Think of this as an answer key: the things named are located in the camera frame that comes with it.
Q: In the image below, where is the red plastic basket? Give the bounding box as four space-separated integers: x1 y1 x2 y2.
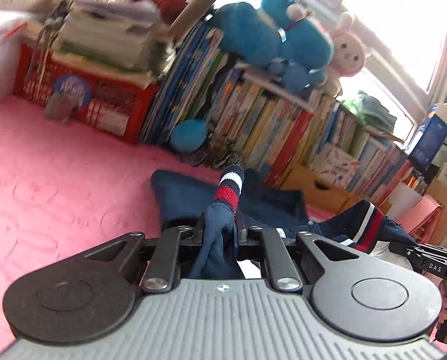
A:
13 43 158 144

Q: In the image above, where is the stack of papers and notebooks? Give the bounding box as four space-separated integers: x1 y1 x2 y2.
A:
24 0 173 87

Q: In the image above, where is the white and navy jacket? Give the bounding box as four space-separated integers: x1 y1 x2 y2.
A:
151 165 416 280

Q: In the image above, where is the pink rabbit print towel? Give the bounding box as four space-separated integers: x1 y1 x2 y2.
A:
0 97 219 352

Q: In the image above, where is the blue plush toy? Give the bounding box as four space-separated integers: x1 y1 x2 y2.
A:
210 0 333 94

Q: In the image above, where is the row of upright books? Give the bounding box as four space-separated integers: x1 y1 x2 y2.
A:
140 15 414 204

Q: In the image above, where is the blue plush ball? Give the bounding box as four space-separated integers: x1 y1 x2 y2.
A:
170 119 207 153

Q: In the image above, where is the person's right hand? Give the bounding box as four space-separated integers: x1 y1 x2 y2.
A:
438 280 447 324

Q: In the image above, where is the folded green cloth stack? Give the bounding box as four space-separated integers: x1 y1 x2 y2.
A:
343 90 397 133

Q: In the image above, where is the miniature bicycle model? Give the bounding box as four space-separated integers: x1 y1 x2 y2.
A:
181 134 245 170

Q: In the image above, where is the pink and white plush doll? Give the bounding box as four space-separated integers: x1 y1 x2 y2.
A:
322 11 367 98

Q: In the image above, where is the pink triangular toy house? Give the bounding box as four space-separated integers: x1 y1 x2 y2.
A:
396 194 443 244

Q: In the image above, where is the dark blue box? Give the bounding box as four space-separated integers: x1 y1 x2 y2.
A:
405 103 447 172

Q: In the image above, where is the brown cardboard board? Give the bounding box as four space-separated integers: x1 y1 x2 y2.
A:
426 179 447 247

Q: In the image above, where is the wooden desk drawer organizer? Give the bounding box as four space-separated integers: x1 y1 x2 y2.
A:
279 164 394 215

